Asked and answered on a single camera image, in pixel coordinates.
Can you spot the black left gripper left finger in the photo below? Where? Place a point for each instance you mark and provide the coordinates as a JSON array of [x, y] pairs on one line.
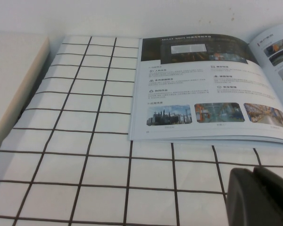
[[241, 200]]

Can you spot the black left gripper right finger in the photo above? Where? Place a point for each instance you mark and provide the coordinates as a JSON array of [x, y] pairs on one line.
[[278, 200]]

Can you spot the white product catalog book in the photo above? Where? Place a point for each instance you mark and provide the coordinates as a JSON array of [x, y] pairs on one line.
[[191, 94]]

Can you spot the white black-grid tablecloth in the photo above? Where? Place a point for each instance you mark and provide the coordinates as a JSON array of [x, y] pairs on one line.
[[85, 169]]

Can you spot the white flat board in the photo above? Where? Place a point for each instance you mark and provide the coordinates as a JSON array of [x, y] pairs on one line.
[[11, 82]]

